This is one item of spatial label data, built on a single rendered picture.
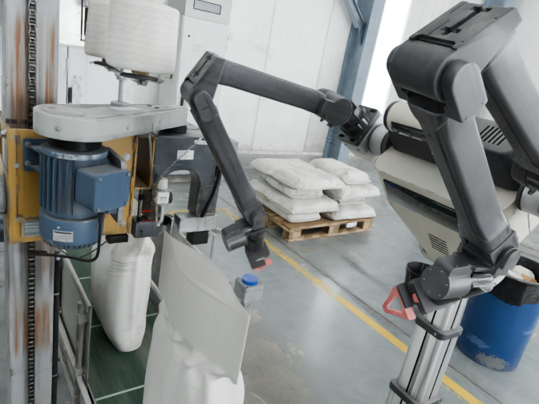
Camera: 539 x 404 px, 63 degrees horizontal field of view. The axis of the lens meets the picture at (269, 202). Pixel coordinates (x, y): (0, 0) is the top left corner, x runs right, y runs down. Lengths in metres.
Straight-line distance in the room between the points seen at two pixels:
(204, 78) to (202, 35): 4.16
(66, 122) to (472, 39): 0.81
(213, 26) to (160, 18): 4.14
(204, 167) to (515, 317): 2.23
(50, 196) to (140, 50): 0.40
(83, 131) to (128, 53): 0.21
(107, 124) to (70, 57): 2.97
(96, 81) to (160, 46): 3.02
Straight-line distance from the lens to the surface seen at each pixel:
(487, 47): 0.56
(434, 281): 0.79
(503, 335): 3.15
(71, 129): 1.06
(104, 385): 1.84
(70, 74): 4.05
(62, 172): 1.12
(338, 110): 1.20
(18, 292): 1.51
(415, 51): 0.55
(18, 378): 1.69
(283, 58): 6.51
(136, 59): 1.09
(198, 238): 1.54
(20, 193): 1.32
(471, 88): 0.54
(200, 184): 1.45
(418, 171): 1.17
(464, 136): 0.61
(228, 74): 1.05
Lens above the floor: 1.62
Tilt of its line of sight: 18 degrees down
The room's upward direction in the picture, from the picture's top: 10 degrees clockwise
